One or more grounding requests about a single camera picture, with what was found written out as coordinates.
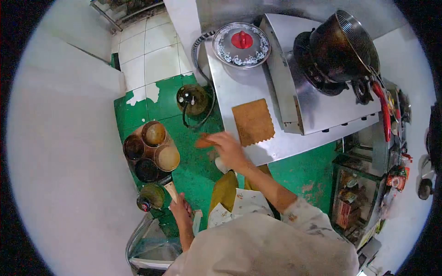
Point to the dark gas cylinder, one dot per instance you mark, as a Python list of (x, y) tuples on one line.
[(193, 100)]

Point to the cluttered kitchen shelf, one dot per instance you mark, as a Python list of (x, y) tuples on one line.
[(362, 193)]

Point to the person's left fingers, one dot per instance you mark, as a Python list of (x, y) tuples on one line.
[(176, 204)]

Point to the orange scrub pad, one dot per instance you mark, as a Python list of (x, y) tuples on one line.
[(203, 141)]

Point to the glass lid with red knob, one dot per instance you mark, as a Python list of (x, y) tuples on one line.
[(241, 45)]

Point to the clear plastic bin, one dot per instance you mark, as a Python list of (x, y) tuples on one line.
[(152, 245)]

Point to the black wok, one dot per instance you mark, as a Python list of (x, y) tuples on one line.
[(335, 51)]

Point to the white flat stick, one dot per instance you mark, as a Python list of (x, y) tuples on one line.
[(197, 220)]

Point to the dark bottle with red label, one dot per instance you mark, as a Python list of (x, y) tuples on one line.
[(151, 197)]

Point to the brown zigzag-edged cloth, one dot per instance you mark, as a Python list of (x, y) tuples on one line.
[(253, 122)]

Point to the person's left hand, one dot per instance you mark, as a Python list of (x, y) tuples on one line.
[(180, 209)]

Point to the person's right hand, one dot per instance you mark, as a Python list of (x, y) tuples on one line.
[(229, 151)]

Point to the person's body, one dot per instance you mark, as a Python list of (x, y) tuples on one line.
[(262, 245)]

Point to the steel gas stove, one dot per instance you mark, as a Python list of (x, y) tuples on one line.
[(310, 103)]

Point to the person's legs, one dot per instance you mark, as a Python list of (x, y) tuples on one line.
[(224, 191)]

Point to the person's right fingers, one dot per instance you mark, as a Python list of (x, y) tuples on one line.
[(217, 138)]

